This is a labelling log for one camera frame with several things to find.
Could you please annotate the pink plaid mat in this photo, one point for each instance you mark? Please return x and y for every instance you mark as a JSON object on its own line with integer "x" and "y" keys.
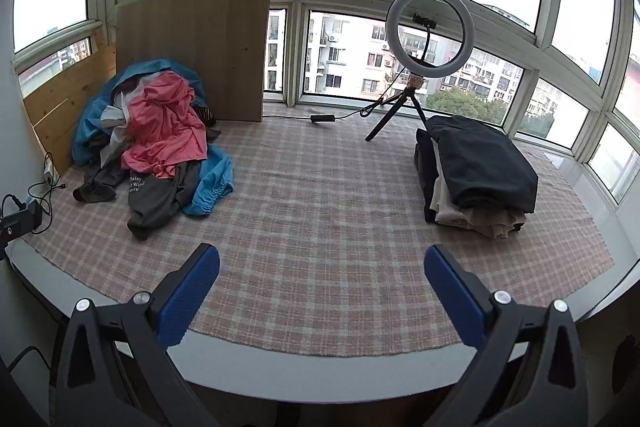
{"x": 320, "y": 207}

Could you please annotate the apartment buildings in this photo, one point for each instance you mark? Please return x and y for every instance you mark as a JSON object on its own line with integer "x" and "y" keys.
{"x": 350, "y": 57}

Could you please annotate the pile of mixed clothes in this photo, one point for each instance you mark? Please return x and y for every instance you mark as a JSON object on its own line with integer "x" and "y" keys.
{"x": 215, "y": 177}

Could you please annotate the pink t-shirt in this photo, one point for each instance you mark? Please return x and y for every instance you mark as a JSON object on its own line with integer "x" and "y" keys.
{"x": 165, "y": 127}

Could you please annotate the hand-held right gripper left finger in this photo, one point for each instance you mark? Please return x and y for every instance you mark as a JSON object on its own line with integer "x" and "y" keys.
{"x": 192, "y": 292}

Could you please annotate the dark brown folded garment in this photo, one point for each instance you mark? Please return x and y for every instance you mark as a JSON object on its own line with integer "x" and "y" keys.
{"x": 425, "y": 167}

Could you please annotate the black folded garment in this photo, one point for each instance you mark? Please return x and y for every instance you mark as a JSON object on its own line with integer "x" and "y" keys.
{"x": 480, "y": 162}

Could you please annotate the black tripod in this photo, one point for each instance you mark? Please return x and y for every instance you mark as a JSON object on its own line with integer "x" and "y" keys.
{"x": 395, "y": 109}

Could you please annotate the plywood board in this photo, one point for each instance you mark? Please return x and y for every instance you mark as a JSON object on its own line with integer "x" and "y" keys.
{"x": 200, "y": 37}

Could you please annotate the wooden plank panel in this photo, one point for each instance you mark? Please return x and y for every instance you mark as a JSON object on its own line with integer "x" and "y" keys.
{"x": 65, "y": 102}

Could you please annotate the dark grey garment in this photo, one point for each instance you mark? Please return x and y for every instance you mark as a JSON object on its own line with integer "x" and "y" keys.
{"x": 97, "y": 187}

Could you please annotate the black power adapter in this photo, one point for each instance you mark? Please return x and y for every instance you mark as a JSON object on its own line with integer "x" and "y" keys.
{"x": 35, "y": 217}

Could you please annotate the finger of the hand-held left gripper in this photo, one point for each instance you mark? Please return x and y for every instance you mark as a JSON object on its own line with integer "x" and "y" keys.
{"x": 10, "y": 227}

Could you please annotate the white garment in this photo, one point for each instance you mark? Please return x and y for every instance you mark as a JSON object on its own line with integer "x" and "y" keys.
{"x": 116, "y": 119}

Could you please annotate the beige folded garment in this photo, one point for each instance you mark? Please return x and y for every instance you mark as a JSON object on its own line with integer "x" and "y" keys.
{"x": 452, "y": 207}

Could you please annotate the black yellow-striped garment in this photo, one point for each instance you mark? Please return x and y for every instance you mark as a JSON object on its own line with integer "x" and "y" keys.
{"x": 207, "y": 117}

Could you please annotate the grey printed t-shirt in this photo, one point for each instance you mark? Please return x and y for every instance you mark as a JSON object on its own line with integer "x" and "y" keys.
{"x": 155, "y": 202}

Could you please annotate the black gooseneck phone holder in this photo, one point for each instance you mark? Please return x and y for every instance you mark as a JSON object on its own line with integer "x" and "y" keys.
{"x": 425, "y": 21}

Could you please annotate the green trees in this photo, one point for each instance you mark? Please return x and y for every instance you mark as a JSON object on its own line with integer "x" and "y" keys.
{"x": 465, "y": 104}

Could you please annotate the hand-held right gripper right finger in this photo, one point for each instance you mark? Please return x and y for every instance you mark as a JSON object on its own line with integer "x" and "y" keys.
{"x": 452, "y": 297}

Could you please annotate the power adapter and white strip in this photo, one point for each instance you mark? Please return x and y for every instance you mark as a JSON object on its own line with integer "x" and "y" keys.
{"x": 59, "y": 187}

